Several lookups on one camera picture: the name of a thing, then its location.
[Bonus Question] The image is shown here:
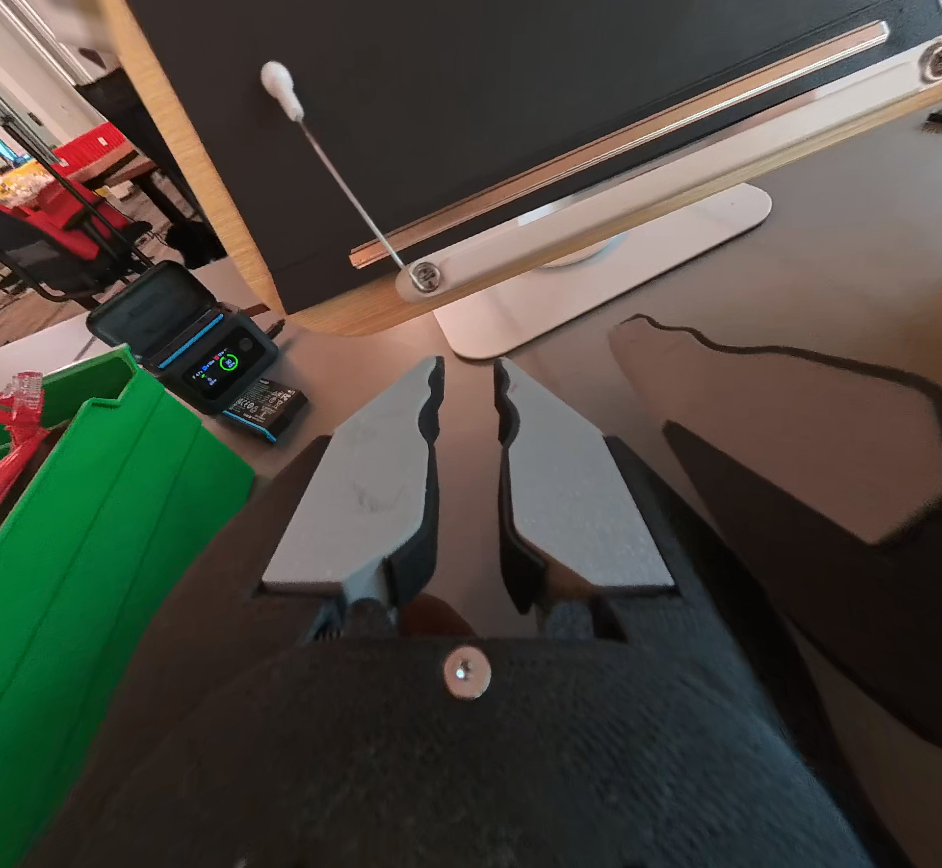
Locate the red plastic crate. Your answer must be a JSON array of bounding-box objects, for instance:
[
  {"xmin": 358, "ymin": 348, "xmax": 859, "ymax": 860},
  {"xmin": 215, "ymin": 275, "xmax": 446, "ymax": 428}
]
[{"xmin": 46, "ymin": 121, "xmax": 135, "ymax": 169}]

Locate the black battery charger case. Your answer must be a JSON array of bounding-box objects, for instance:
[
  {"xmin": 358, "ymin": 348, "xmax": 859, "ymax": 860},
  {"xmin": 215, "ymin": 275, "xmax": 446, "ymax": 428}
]
[{"xmin": 86, "ymin": 261, "xmax": 281, "ymax": 415}]

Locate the black red office chair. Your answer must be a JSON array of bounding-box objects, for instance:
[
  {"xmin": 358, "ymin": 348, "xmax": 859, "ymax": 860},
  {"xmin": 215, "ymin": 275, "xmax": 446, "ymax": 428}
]
[{"xmin": 0, "ymin": 177, "xmax": 156, "ymax": 310}]

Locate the green plastic bin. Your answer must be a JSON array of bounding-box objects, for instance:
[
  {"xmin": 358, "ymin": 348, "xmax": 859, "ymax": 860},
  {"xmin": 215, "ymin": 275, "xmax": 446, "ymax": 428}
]
[{"xmin": 0, "ymin": 344, "xmax": 256, "ymax": 868}]

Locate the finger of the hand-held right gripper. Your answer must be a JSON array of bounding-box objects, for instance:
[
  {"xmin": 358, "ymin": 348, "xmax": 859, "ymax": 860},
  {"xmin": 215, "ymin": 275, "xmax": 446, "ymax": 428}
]
[
  {"xmin": 664, "ymin": 422, "xmax": 942, "ymax": 745},
  {"xmin": 609, "ymin": 313, "xmax": 942, "ymax": 545}
]

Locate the red ethernet cable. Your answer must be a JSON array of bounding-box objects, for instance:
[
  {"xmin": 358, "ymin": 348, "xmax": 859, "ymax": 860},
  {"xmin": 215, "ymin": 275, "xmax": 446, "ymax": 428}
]
[{"xmin": 0, "ymin": 371, "xmax": 49, "ymax": 509}]

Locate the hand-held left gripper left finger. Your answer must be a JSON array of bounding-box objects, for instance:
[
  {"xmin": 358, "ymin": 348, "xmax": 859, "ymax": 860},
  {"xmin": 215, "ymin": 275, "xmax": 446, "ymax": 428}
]
[{"xmin": 262, "ymin": 357, "xmax": 445, "ymax": 608}]

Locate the black wooden book stand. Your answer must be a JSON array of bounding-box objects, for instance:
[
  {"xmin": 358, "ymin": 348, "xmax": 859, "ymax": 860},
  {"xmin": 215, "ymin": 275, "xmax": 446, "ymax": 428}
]
[{"xmin": 44, "ymin": 0, "xmax": 942, "ymax": 361}]

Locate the black camera battery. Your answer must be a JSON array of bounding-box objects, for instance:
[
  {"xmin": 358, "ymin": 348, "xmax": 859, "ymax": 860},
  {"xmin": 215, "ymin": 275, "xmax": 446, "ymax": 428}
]
[{"xmin": 223, "ymin": 379, "xmax": 309, "ymax": 444}]

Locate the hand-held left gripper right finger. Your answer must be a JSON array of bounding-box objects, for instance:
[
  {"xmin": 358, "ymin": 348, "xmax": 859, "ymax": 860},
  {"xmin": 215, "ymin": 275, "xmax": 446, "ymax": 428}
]
[{"xmin": 495, "ymin": 358, "xmax": 676, "ymax": 615}]

